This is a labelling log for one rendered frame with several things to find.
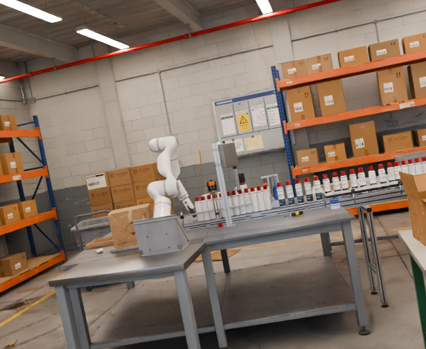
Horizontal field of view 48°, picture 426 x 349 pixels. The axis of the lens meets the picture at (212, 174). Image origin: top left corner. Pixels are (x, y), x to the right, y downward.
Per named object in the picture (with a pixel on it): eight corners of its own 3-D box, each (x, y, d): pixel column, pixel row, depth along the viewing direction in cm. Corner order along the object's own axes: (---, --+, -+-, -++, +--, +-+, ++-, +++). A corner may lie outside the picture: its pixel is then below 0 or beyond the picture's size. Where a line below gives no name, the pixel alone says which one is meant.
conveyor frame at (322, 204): (323, 205, 397) (323, 199, 397) (326, 207, 386) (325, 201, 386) (129, 238, 411) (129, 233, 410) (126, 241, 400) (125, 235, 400)
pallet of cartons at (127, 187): (183, 241, 814) (167, 159, 806) (172, 253, 732) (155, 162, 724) (115, 251, 830) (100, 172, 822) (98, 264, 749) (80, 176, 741)
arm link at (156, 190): (167, 201, 338) (170, 175, 354) (143, 205, 341) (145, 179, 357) (172, 211, 347) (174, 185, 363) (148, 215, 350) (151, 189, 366)
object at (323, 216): (321, 194, 475) (321, 192, 475) (355, 219, 326) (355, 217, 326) (116, 230, 493) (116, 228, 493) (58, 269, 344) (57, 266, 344)
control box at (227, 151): (238, 165, 390) (234, 141, 389) (226, 167, 377) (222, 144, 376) (228, 166, 396) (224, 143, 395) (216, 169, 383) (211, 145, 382)
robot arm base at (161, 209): (178, 235, 337) (179, 213, 349) (170, 219, 323) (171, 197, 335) (152, 239, 340) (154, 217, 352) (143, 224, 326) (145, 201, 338)
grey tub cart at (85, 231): (91, 277, 668) (77, 209, 662) (136, 268, 674) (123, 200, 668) (80, 296, 580) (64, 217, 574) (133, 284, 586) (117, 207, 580)
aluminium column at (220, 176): (232, 224, 386) (217, 141, 382) (232, 225, 381) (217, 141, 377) (226, 225, 386) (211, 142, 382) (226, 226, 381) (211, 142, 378)
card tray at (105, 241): (129, 237, 418) (129, 233, 418) (122, 243, 393) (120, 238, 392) (96, 242, 421) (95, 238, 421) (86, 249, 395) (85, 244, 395)
